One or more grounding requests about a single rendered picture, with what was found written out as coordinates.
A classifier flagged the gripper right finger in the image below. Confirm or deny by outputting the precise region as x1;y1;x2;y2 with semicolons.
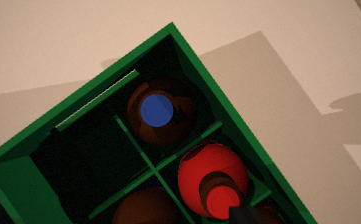
243;206;269;224

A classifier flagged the red bottle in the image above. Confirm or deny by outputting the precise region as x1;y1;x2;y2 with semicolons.
178;138;249;219

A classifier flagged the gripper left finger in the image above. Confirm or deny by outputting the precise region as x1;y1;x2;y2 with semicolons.
228;206;252;224

